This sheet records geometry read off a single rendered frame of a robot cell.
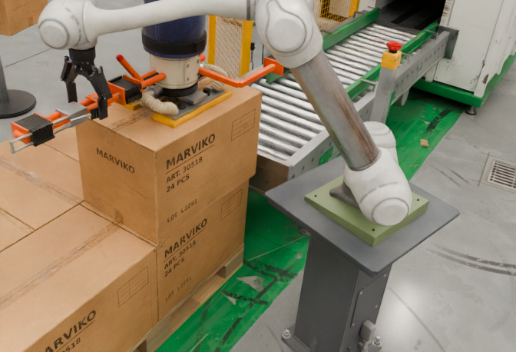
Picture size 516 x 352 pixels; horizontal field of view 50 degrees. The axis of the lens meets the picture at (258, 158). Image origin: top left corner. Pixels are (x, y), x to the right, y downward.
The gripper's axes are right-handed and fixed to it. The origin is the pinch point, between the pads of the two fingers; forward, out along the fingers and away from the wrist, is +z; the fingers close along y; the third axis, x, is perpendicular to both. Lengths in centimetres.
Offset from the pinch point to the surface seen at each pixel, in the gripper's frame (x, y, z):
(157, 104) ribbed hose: -22.9, -7.2, 5.2
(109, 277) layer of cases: 11, -16, 53
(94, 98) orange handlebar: -3.7, 1.3, -1.3
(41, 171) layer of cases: -13, 50, 53
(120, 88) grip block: -12.5, -1.2, -2.8
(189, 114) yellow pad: -33.6, -12.4, 11.1
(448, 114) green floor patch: -302, -45, 107
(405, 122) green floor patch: -266, -24, 107
